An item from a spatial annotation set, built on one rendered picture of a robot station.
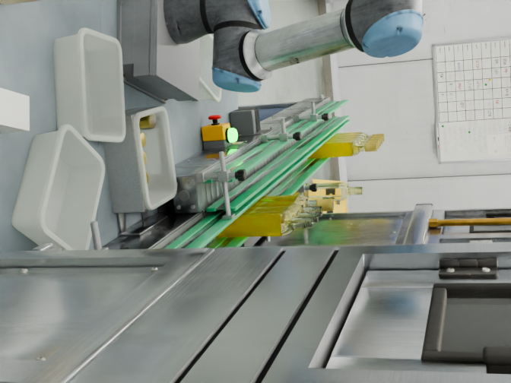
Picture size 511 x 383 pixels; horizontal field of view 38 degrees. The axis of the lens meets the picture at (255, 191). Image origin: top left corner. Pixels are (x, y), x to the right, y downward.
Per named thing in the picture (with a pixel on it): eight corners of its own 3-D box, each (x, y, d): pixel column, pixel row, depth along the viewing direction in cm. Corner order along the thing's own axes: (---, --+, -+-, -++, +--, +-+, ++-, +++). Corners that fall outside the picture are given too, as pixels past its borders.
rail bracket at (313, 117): (293, 123, 282) (328, 121, 278) (290, 103, 280) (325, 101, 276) (295, 121, 285) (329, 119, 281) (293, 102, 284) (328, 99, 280)
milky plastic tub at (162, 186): (115, 213, 170) (149, 213, 167) (100, 116, 165) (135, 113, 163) (146, 196, 186) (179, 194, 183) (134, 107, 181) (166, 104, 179)
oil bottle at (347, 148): (306, 159, 298) (376, 155, 290) (304, 145, 297) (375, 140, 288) (309, 156, 303) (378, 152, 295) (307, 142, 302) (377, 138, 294)
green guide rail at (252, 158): (202, 183, 187) (233, 182, 185) (201, 179, 187) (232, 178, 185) (331, 102, 350) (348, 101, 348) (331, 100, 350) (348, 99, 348)
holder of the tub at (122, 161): (116, 235, 171) (147, 235, 169) (99, 117, 166) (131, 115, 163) (147, 216, 187) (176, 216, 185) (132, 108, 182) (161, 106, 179)
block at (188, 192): (173, 214, 186) (199, 213, 184) (168, 178, 185) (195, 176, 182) (179, 210, 190) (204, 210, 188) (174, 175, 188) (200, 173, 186)
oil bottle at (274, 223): (214, 238, 195) (293, 236, 188) (211, 217, 193) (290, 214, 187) (220, 232, 200) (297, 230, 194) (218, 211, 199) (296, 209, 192)
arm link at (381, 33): (236, 43, 185) (433, -20, 149) (235, 101, 183) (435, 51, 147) (201, 28, 177) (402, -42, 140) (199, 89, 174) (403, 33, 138)
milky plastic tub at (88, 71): (47, 142, 148) (86, 140, 145) (41, 29, 148) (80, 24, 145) (91, 145, 164) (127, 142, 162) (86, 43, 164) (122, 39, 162)
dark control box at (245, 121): (230, 135, 250) (254, 134, 248) (227, 112, 249) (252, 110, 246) (238, 131, 258) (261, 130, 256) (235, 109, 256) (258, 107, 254)
